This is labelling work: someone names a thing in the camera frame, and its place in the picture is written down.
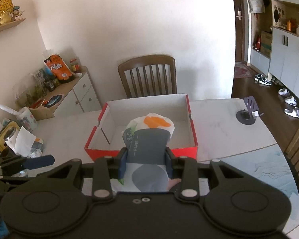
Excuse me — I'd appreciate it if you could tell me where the white grey paper bag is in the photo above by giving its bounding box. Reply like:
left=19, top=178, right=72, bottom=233
left=111, top=113, right=175, bottom=193

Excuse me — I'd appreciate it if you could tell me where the white tissue paper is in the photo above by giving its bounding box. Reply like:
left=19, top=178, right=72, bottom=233
left=4, top=127, right=36, bottom=157

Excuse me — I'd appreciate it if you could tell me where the red cardboard shoe box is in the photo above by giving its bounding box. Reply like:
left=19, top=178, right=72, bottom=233
left=85, top=94, right=198, bottom=160

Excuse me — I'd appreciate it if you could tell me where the white drawer sideboard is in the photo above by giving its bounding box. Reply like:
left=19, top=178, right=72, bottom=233
left=30, top=66, right=101, bottom=121

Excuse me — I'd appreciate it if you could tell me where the far wooden chair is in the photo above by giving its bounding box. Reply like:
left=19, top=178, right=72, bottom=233
left=118, top=55, right=177, bottom=98

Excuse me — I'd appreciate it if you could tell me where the orange snack bag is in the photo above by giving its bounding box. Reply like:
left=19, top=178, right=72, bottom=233
left=43, top=55, right=75, bottom=84

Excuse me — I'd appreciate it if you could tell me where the yellow flower ornament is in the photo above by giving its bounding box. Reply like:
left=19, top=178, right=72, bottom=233
left=0, top=0, right=24, bottom=26

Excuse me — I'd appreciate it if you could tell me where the hanging grey tote bag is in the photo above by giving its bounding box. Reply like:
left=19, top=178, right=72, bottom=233
left=248, top=0, right=265, bottom=14

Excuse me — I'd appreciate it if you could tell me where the wooden wall shelf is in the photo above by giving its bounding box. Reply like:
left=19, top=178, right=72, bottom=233
left=0, top=18, right=26, bottom=32

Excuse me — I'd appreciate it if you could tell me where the white wall cabinet unit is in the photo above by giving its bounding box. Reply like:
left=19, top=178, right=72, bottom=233
left=248, top=0, right=299, bottom=104

